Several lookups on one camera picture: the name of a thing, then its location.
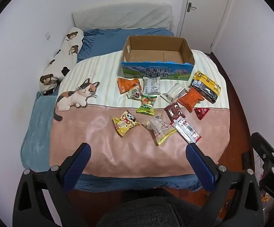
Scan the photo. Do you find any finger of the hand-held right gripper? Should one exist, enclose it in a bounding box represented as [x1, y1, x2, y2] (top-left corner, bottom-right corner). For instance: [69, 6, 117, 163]
[250, 132, 274, 178]

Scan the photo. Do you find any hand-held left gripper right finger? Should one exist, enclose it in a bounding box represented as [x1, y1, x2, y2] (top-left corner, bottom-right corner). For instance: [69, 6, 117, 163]
[185, 142, 263, 227]

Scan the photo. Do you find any printed cardboard box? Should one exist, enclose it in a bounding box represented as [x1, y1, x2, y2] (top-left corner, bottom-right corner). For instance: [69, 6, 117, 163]
[120, 35, 195, 81]

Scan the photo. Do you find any red triangular snack packet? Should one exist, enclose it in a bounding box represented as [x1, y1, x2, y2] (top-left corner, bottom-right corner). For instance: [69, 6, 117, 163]
[194, 107, 211, 120]

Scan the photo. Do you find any clear yellow-edged snack packet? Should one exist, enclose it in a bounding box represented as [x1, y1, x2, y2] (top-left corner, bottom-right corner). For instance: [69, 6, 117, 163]
[142, 114, 177, 145]

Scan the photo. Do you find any grey barcode snack packet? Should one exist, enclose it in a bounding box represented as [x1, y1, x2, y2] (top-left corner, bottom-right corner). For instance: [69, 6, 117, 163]
[143, 78, 161, 94]

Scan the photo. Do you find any black yellow snack packet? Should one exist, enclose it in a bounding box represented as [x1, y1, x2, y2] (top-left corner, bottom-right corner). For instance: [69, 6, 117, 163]
[190, 70, 222, 104]

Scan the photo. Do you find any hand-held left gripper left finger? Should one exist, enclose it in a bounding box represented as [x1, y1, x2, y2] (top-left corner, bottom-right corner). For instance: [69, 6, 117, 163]
[12, 142, 92, 227]

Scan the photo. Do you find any white silver snack packet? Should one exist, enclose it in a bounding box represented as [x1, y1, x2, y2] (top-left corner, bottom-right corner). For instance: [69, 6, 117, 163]
[161, 81, 190, 104]

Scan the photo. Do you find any bear print long pillow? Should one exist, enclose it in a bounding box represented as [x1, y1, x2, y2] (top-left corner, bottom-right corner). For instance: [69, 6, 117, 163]
[39, 27, 85, 96]

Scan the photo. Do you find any cat print blanket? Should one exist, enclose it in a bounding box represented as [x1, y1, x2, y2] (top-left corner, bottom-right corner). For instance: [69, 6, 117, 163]
[49, 49, 232, 178]

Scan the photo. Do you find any teal plush blanket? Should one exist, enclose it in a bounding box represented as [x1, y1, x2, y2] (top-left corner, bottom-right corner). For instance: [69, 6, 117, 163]
[20, 92, 57, 173]

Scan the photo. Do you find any white door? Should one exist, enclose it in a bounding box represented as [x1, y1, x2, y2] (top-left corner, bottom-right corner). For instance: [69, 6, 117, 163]
[180, 0, 235, 53]

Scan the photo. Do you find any colorful candy ball bag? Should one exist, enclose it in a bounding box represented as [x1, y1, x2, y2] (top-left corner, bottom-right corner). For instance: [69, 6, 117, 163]
[136, 95, 157, 114]

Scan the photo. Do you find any long red white snack packet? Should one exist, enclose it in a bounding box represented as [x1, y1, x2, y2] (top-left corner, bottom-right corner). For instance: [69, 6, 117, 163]
[171, 117, 202, 144]

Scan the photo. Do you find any cream face-print snack packet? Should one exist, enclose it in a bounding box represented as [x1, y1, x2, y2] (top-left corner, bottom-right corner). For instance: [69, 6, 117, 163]
[127, 83, 142, 100]

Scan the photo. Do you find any orange snack packet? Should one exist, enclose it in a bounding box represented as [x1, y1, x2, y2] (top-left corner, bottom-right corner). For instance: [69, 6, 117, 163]
[177, 87, 206, 113]
[117, 77, 140, 94]

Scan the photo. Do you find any blue bed sheet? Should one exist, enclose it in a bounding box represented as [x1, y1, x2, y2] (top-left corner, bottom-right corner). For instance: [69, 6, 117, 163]
[73, 28, 202, 192]

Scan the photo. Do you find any yellow panda snack packet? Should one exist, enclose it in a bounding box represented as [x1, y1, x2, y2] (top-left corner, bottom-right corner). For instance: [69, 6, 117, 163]
[113, 109, 140, 137]

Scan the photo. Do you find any dark red snack packet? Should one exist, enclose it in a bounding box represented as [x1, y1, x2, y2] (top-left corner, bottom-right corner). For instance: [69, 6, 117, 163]
[164, 102, 187, 121]

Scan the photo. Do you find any white quilted headboard cushion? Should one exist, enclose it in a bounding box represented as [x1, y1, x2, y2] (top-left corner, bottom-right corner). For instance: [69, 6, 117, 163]
[71, 3, 174, 30]

